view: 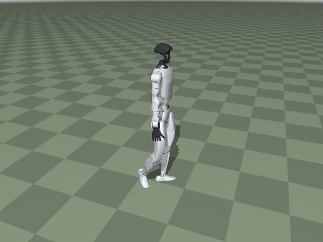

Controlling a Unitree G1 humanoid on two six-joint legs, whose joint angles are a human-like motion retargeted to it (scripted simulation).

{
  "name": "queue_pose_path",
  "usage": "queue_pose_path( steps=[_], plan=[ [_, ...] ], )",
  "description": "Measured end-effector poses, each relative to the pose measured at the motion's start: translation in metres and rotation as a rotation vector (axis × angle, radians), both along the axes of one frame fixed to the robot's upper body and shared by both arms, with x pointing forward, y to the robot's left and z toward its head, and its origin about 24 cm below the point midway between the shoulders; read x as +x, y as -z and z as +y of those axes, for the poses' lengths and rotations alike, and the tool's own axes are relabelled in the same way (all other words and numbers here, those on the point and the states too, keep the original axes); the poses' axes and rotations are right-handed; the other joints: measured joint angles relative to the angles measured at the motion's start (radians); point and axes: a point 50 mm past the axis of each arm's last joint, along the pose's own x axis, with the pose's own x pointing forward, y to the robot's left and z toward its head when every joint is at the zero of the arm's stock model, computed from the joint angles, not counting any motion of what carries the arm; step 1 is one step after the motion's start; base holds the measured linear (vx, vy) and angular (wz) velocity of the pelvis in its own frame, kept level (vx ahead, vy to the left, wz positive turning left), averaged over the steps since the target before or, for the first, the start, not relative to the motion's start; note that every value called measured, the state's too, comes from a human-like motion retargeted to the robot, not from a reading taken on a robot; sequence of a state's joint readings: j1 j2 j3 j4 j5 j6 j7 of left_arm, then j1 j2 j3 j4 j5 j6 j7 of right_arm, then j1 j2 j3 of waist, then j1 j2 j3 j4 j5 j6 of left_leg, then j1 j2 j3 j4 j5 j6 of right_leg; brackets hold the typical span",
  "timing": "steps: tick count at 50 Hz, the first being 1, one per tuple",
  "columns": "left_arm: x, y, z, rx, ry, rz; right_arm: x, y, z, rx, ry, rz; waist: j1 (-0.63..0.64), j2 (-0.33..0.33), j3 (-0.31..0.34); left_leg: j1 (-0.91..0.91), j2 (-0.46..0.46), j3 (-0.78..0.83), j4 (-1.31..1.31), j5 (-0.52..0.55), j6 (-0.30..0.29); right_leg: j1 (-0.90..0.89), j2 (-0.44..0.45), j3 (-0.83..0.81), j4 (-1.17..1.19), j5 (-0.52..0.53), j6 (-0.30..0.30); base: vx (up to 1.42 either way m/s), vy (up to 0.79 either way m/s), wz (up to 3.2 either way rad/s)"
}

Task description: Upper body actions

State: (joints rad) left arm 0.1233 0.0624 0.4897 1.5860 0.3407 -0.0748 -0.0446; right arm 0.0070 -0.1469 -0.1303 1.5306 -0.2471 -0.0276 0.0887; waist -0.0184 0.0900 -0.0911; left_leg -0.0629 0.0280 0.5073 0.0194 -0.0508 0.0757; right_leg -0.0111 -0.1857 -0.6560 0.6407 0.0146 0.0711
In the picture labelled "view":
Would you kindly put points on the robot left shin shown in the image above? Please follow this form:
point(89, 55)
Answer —
point(164, 162)

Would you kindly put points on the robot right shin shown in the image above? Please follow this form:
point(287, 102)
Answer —
point(149, 165)

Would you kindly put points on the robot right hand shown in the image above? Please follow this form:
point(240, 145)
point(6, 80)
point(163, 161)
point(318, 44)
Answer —
point(156, 133)

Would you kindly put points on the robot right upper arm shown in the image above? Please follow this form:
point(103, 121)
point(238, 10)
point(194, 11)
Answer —
point(156, 79)

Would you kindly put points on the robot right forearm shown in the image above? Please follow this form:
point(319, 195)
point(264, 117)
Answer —
point(155, 113)

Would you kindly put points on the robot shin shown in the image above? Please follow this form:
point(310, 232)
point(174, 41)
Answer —
point(164, 162)
point(149, 165)

